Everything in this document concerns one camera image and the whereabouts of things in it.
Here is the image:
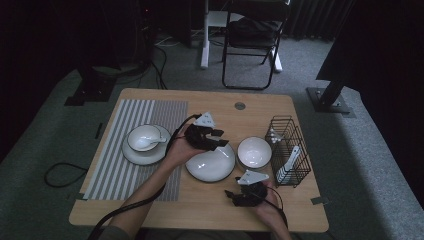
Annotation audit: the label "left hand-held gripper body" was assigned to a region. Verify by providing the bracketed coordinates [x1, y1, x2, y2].
[183, 111, 218, 152]

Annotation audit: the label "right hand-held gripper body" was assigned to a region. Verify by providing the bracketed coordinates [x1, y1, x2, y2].
[232, 169, 270, 208]

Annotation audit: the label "white plate with dark rim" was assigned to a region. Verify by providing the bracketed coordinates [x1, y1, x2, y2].
[184, 143, 237, 183]
[121, 124, 172, 167]

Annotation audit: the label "white ceramic spoon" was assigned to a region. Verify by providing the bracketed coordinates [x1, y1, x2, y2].
[276, 145, 302, 185]
[133, 135, 168, 150]

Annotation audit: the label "white bowl with dark rim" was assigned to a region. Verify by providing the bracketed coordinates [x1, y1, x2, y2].
[238, 160, 271, 171]
[126, 124, 164, 153]
[236, 136, 273, 168]

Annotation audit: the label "black wire basket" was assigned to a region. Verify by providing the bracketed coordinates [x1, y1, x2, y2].
[264, 115, 312, 189]

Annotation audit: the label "person's left hand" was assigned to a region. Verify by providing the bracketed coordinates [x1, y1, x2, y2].
[162, 130, 208, 170]

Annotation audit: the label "person's right hand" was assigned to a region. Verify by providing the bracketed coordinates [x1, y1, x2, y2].
[254, 181, 285, 228]

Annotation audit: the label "black folding chair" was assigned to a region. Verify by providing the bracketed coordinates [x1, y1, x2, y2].
[221, 0, 292, 92]

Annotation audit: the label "white desk leg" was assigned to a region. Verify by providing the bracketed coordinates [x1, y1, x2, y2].
[200, 0, 244, 70]
[270, 45, 284, 74]

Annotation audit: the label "grey striped placemat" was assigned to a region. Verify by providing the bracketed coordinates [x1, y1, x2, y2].
[83, 98, 189, 202]

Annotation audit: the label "black bag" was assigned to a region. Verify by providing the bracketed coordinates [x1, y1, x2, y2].
[229, 17, 282, 48]

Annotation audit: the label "black stand base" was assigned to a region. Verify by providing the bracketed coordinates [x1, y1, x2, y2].
[64, 66, 118, 108]

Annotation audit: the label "grey pleated curtain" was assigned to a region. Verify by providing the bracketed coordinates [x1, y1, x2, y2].
[283, 0, 355, 42]

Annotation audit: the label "dark curtain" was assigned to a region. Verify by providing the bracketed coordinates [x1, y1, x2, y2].
[315, 0, 424, 208]

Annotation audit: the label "left hand-held gripper cable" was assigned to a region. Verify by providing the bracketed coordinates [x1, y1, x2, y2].
[87, 113, 203, 240]

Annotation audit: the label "hand-held gripper cable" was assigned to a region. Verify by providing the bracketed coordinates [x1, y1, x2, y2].
[264, 185, 289, 231]
[87, 113, 203, 240]

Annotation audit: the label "right hand-held gripper cable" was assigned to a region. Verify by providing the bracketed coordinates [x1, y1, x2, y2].
[264, 185, 289, 231]

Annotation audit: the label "black floor cables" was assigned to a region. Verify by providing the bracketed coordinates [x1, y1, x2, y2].
[151, 44, 169, 91]

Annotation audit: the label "black stand with base plate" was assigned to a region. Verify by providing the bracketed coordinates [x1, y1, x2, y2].
[306, 76, 352, 115]

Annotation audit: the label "black looped floor cable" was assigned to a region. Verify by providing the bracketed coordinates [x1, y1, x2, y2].
[44, 162, 89, 189]

